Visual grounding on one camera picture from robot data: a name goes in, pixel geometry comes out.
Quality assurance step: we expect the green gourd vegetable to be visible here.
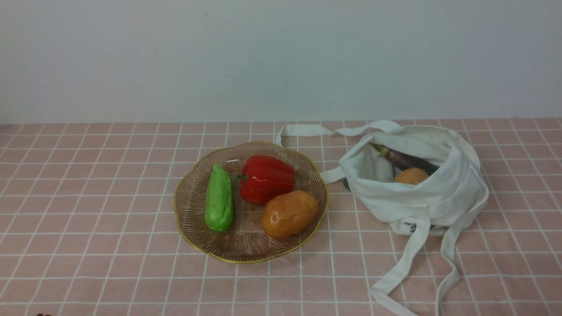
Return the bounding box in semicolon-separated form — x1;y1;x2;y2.
205;164;234;232

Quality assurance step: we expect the dark purple eggplant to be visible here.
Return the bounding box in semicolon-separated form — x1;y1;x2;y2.
371;143;439;176

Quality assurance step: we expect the red bell pepper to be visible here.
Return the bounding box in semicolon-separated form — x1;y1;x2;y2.
237;155;296;205

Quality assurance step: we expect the brown potato on plate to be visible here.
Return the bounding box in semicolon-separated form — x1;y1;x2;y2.
261;190;319;239

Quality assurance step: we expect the white cloth bag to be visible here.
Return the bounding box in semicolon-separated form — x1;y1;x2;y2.
274;120;490;316

